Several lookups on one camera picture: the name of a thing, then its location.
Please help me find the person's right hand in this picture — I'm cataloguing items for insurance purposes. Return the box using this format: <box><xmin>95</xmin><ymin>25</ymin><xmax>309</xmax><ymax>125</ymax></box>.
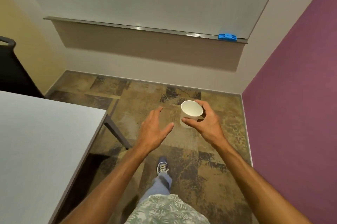
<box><xmin>182</xmin><ymin>100</ymin><xmax>227</xmax><ymax>149</ymax></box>

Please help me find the person's left hand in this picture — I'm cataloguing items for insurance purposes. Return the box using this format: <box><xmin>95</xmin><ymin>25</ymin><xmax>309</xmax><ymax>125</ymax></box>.
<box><xmin>135</xmin><ymin>107</ymin><xmax>175</xmax><ymax>153</ymax></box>

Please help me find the white mug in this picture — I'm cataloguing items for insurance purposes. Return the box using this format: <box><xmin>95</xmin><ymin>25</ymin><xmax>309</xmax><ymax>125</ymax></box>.
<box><xmin>180</xmin><ymin>100</ymin><xmax>205</xmax><ymax>128</ymax></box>

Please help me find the person's left forearm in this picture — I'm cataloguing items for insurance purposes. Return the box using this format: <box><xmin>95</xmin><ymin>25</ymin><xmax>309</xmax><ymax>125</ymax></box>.
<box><xmin>59</xmin><ymin>143</ymin><xmax>156</xmax><ymax>224</ymax></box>

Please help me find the person's right forearm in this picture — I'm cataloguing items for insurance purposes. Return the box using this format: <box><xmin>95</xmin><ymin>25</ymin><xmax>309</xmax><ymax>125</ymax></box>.
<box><xmin>210</xmin><ymin>138</ymin><xmax>313</xmax><ymax>224</ymax></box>

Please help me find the dark blue sneaker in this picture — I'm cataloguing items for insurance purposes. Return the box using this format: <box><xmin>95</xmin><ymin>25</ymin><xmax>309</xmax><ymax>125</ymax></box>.
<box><xmin>156</xmin><ymin>156</ymin><xmax>170</xmax><ymax>177</ymax></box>

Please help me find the blue jeans leg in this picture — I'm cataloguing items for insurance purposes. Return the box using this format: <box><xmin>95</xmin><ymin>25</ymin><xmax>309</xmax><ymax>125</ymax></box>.
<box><xmin>136</xmin><ymin>172</ymin><xmax>173</xmax><ymax>206</ymax></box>

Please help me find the leaf print shirt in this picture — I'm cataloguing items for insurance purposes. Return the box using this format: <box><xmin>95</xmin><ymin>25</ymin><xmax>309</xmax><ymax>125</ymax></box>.
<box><xmin>124</xmin><ymin>193</ymin><xmax>211</xmax><ymax>224</ymax></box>

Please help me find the blue whiteboard eraser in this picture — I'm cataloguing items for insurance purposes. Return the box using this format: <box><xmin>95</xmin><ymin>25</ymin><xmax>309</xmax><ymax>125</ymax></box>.
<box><xmin>218</xmin><ymin>33</ymin><xmax>238</xmax><ymax>42</ymax></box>

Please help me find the metal whiteboard tray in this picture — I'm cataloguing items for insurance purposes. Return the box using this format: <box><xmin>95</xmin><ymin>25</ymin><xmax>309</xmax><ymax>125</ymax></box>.
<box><xmin>43</xmin><ymin>16</ymin><xmax>249</xmax><ymax>45</ymax></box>

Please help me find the grey table with dark legs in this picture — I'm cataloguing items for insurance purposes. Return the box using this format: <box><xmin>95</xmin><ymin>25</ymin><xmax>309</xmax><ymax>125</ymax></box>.
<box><xmin>0</xmin><ymin>90</ymin><xmax>132</xmax><ymax>224</ymax></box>

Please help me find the black chair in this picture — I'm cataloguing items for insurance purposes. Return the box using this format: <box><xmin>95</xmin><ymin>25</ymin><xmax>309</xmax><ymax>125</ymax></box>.
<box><xmin>0</xmin><ymin>36</ymin><xmax>45</xmax><ymax>98</ymax></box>

